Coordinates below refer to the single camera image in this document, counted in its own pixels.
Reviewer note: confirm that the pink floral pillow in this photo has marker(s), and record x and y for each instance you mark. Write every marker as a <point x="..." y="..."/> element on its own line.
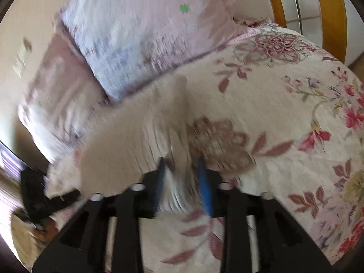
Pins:
<point x="57" y="99"/>

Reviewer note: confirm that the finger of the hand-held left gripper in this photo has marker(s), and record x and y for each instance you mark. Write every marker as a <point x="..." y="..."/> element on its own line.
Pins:
<point x="64" y="198"/>

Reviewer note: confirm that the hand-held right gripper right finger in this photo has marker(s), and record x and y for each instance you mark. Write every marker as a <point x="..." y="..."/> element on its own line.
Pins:
<point x="205" y="192"/>

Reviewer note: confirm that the lavender print pillow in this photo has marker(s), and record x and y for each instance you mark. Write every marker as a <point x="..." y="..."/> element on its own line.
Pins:
<point x="136" y="34"/>

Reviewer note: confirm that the beige wall switch panel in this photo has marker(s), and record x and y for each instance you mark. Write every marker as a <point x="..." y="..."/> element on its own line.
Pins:
<point x="22" y="58"/>

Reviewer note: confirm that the floral bedspread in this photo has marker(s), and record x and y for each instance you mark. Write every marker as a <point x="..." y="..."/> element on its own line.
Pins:
<point x="284" y="125"/>

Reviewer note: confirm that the wooden framed white wardrobe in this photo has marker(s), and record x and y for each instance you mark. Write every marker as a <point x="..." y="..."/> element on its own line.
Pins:
<point x="315" y="8"/>

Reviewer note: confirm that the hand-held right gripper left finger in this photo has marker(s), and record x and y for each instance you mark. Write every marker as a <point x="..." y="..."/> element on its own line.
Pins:
<point x="160" y="186"/>

